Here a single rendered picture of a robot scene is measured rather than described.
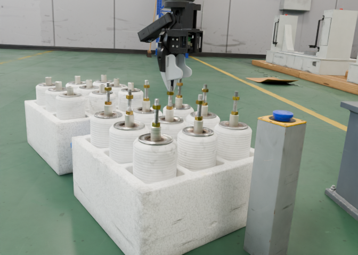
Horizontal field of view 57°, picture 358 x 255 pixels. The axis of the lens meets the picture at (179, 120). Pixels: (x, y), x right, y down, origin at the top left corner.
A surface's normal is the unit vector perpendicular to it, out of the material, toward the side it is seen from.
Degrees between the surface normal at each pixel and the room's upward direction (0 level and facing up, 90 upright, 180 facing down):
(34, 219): 0
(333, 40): 90
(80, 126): 90
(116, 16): 90
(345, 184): 90
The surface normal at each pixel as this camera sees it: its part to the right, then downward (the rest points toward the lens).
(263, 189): -0.80, 0.12
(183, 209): 0.59, 0.23
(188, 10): -0.55, 0.19
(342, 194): -0.99, -0.01
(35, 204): 0.04, -0.97
